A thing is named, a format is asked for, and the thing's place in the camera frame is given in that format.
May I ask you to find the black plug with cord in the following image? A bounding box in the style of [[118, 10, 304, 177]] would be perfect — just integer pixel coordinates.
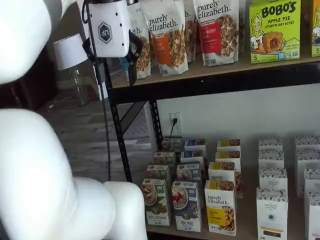
[[169, 117, 179, 151]]

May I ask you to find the red label granola bag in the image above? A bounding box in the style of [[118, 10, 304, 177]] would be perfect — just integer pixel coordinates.
[[192, 0, 240, 67]]

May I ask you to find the yellow purely elizabeth box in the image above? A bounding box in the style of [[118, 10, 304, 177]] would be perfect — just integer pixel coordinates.
[[216, 139, 242, 153], [207, 161, 244, 199], [204, 180, 238, 237], [215, 150, 242, 166]]

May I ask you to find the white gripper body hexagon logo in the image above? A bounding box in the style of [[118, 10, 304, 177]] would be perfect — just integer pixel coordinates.
[[87, 0, 131, 59]]

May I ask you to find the green and white cereal box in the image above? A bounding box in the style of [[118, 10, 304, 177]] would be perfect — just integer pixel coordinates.
[[160, 136, 183, 154], [140, 178, 171, 227], [152, 151, 176, 168], [144, 164, 171, 183]]

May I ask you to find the blue label granola bag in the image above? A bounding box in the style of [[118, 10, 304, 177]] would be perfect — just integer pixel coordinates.
[[126, 1, 152, 81]]

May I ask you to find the yellow Bobo's box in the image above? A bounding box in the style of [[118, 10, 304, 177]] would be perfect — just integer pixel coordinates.
[[310, 0, 320, 58]]

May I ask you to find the white wall outlet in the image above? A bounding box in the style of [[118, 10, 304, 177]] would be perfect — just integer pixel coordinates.
[[169, 112, 184, 135]]

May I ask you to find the grey patterned floor mat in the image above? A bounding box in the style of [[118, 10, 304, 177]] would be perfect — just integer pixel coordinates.
[[117, 109, 152, 141]]

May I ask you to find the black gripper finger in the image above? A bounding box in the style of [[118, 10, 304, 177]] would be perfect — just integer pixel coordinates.
[[125, 29, 144, 86], [82, 37, 105, 86]]

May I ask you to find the white granola bag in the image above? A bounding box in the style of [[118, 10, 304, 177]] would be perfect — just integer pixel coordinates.
[[183, 0, 201, 64]]

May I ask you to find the green Bobo's apple pie box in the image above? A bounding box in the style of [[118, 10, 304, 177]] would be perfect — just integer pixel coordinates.
[[248, 0, 302, 64]]

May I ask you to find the orange label granola bag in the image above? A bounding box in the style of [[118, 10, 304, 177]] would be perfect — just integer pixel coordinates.
[[141, 0, 189, 77]]

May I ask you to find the white organic pantry box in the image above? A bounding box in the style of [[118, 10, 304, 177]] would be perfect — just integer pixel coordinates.
[[303, 168, 320, 195], [258, 150, 285, 170], [307, 192, 320, 240], [258, 136, 284, 152], [258, 167, 289, 191], [294, 135, 320, 152], [295, 149, 320, 199], [255, 187, 289, 240]]

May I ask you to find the dark brown armchair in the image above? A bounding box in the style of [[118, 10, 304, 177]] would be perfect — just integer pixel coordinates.
[[0, 46, 60, 112]]

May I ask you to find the white shade glass lamp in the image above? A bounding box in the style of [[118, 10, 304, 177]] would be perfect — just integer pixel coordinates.
[[52, 33, 90, 108]]

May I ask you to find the blue and white cereal box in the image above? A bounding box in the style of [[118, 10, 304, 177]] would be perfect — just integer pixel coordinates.
[[180, 150, 205, 166], [171, 180, 203, 233], [175, 163, 202, 184], [184, 139, 207, 152]]

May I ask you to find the black metal shelf rack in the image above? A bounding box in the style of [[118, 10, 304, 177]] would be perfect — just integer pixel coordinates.
[[106, 51, 320, 240]]

